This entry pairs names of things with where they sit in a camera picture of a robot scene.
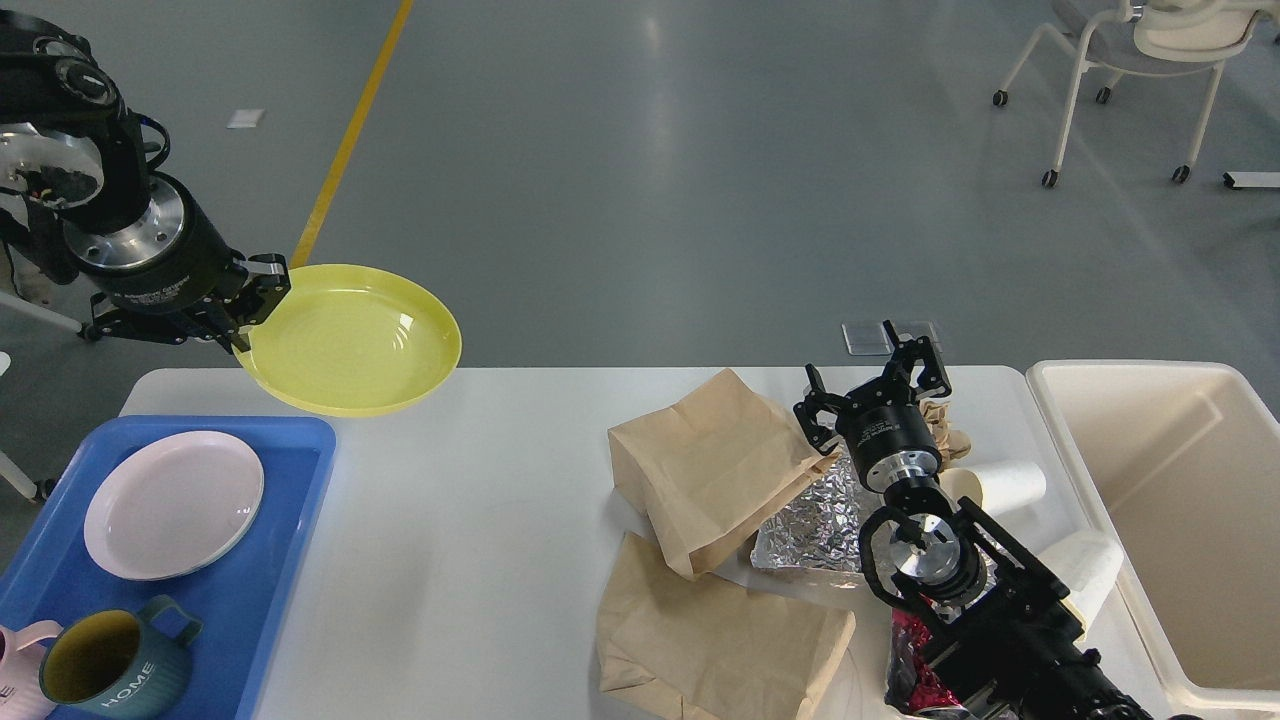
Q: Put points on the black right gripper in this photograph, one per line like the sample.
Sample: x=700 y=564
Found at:
x=889 y=444

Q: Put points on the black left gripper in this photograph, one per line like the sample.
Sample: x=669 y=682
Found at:
x=168 y=259

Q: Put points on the yellow plastic plate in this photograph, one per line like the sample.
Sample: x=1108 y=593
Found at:
x=351 y=340

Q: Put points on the brown paper bag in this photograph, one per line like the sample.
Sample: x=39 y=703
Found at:
x=710 y=469
x=709 y=648

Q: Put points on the teal green mug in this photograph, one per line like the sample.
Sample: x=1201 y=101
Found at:
x=122 y=664

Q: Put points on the pink mug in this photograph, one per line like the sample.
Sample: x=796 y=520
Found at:
x=21 y=660

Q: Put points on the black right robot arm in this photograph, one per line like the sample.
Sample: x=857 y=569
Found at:
x=1002 y=635

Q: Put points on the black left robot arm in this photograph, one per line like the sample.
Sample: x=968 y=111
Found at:
x=88 y=170

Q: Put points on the metal floor socket plate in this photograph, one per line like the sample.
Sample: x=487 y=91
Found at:
x=872 y=339

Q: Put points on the crumpled brown paper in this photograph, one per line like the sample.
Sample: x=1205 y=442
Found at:
x=952 y=443

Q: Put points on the crumpled aluminium foil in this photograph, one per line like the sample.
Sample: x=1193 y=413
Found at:
x=816 y=535

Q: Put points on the upper white paper cup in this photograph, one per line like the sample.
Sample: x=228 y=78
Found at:
x=996 y=487

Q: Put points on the white paper cup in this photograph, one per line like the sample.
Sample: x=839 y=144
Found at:
x=996 y=487
x=1087 y=562

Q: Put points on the white chair leg with caster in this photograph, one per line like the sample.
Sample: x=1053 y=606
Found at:
x=42 y=314

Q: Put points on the white polka-dot cloth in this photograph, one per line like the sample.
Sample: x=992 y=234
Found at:
x=28 y=282

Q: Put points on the pink plate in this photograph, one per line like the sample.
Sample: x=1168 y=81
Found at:
x=174 y=506

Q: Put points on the lower white paper cup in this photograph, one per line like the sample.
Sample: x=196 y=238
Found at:
x=1087 y=562

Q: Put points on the red foil snack wrapper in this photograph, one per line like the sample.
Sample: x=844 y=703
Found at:
x=912 y=686

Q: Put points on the beige plastic bin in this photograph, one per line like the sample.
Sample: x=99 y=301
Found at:
x=1179 y=462

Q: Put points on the white bar on floor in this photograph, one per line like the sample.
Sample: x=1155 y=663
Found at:
x=1252 y=179

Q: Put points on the white rolling chair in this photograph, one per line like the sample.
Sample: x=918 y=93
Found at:
x=1146 y=39

